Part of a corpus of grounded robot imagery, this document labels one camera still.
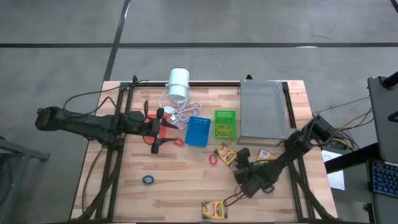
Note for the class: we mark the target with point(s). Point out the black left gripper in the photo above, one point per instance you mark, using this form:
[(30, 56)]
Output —
[(155, 130)]

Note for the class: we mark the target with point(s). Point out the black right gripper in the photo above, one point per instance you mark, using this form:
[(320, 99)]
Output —
[(248, 177)]

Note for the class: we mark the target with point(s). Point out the orange plastic basket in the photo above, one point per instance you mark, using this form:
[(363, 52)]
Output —
[(165, 133)]

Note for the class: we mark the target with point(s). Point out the blue coil wristband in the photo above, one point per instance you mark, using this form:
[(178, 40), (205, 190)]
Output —
[(143, 180), (272, 190)]

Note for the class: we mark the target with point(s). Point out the blue plastic basket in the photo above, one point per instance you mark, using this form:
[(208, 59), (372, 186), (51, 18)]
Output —
[(197, 133)]

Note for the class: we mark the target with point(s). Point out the green plastic basket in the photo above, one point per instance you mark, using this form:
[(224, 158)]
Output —
[(217, 115)]

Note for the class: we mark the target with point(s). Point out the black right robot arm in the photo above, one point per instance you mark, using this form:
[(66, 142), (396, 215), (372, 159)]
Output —
[(289, 152)]

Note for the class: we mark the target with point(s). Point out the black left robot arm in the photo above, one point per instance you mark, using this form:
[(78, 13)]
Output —
[(87, 124)]

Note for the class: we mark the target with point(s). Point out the clear plastic bag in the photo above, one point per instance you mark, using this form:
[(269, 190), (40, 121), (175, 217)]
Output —
[(186, 110)]

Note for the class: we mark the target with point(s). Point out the white cylindrical appliance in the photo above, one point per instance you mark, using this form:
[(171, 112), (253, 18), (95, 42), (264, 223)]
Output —
[(179, 84)]

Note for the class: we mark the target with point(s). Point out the grey perforated metal shelf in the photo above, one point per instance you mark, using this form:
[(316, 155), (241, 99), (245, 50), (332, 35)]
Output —
[(262, 105)]

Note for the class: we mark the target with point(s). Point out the white paper sheet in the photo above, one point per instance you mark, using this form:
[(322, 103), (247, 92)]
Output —
[(337, 182)]

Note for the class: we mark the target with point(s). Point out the black side bar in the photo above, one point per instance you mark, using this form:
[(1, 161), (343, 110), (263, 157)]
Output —
[(351, 158)]

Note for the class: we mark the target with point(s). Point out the backlit black keyboard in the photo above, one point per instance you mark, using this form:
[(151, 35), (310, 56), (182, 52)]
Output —
[(387, 179)]

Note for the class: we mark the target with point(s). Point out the dark grey monitor panel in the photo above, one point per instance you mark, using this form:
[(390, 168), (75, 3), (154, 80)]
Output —
[(382, 124)]

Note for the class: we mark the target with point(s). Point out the grey metal stand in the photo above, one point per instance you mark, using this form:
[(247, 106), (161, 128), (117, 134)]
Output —
[(18, 149)]

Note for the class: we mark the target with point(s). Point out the black aluminium rig frame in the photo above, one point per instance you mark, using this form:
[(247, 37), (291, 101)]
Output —
[(211, 84)]

